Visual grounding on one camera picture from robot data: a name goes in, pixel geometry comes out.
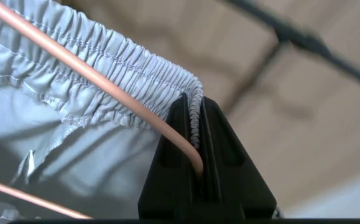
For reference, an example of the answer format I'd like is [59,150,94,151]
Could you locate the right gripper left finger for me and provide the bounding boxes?
[137,92,200,220]

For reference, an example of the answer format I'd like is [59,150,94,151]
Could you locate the black clothes rack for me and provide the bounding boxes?
[223,0,360,113]

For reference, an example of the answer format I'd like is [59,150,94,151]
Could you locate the pink clothes hanger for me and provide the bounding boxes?
[0,0,205,220]

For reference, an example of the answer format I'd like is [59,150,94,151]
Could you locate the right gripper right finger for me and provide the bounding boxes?
[197,96,277,218]

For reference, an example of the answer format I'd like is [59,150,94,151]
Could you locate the pale grey shorts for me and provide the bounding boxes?
[0,0,285,220]

